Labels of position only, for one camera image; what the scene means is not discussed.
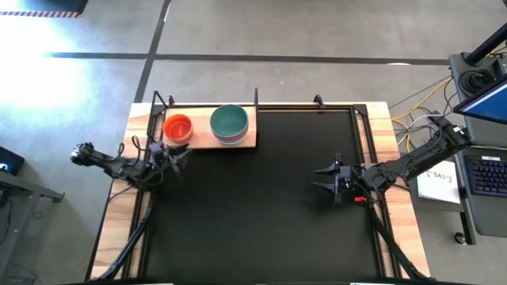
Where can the black metal rig frame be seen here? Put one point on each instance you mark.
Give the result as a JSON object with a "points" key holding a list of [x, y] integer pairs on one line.
{"points": [[130, 239]]}

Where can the white paper sheet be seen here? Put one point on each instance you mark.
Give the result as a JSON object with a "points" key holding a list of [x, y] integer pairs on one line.
{"points": [[435, 189]]}

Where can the large dark green bowl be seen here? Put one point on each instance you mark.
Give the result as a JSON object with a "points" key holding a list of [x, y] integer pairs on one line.
{"points": [[229, 120]]}

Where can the grey monitor cart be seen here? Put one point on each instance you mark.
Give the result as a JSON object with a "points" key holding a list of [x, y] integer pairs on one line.
{"points": [[491, 217]]}

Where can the grey metal stand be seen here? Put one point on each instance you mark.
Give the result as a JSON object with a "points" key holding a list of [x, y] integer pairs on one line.
{"points": [[24, 188]]}

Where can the large red bowl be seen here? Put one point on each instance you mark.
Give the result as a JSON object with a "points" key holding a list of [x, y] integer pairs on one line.
{"points": [[229, 139]]}

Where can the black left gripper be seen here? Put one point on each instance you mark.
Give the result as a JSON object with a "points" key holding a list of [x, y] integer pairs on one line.
{"points": [[161, 155]]}

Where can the black keyboard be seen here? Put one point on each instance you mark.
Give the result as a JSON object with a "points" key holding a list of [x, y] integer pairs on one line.
{"points": [[489, 176]]}

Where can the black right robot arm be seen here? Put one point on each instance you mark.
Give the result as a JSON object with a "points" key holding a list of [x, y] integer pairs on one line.
{"points": [[420, 156]]}

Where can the black mat with hazard stripe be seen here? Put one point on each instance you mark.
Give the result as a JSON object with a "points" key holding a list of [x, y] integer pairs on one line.
{"points": [[55, 4]]}

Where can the blue screen monitor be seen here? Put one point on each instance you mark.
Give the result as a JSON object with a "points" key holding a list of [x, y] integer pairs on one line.
{"points": [[487, 105]]}

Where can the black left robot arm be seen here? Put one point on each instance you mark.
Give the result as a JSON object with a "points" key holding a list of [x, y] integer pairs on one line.
{"points": [[107, 164]]}

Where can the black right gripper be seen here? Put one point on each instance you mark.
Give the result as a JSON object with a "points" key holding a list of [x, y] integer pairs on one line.
{"points": [[347, 178]]}

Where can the black table clamp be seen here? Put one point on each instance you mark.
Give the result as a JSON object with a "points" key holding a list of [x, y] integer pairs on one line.
{"points": [[170, 101], [318, 101]]}

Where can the small red clip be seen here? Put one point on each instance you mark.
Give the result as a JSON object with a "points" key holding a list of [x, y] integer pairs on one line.
{"points": [[359, 199]]}

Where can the black caster wheel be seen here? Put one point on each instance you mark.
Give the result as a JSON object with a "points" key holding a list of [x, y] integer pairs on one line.
{"points": [[459, 238]]}

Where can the small red plastic bowl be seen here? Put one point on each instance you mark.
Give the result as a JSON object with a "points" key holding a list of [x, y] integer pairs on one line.
{"points": [[178, 127]]}

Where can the black table mat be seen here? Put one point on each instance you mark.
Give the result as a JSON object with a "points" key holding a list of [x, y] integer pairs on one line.
{"points": [[257, 206]]}

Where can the dark monitor pole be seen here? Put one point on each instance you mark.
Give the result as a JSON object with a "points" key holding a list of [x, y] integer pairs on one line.
{"points": [[487, 43]]}

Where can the black box with blue light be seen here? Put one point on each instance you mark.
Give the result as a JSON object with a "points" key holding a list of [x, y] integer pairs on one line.
{"points": [[10, 160]]}

